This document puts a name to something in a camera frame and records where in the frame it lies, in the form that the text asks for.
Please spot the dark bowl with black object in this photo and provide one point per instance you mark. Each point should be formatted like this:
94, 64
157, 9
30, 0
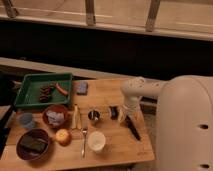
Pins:
33, 144

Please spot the small metal cup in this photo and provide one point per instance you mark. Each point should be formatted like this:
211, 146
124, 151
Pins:
94, 117

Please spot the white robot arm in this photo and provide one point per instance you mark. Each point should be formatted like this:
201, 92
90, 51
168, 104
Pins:
184, 119

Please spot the peeled banana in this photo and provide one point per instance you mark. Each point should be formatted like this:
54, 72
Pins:
76, 118

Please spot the red sausage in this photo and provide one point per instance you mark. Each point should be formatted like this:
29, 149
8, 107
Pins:
61, 90

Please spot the white cup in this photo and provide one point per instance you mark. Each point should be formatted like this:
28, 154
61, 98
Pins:
96, 141

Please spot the wooden board table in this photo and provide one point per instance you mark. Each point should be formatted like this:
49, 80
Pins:
106, 143

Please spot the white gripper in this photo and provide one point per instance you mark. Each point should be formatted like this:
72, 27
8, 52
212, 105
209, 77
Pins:
131, 104

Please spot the dark brown food pieces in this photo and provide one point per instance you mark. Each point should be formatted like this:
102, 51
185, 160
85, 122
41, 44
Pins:
46, 93

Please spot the metal fork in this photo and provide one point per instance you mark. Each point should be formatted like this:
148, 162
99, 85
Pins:
84, 133

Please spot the brown bowl with white cloth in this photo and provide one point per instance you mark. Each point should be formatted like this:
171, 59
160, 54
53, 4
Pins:
55, 115

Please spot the yellow apple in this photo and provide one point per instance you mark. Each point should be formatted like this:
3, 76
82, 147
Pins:
63, 136

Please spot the blue plastic cup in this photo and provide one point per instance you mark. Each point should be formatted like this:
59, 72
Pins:
27, 121

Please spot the blue sponge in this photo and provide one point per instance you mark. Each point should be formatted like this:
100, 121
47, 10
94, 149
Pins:
82, 88

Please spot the green plastic tray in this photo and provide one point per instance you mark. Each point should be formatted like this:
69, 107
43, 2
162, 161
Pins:
28, 95

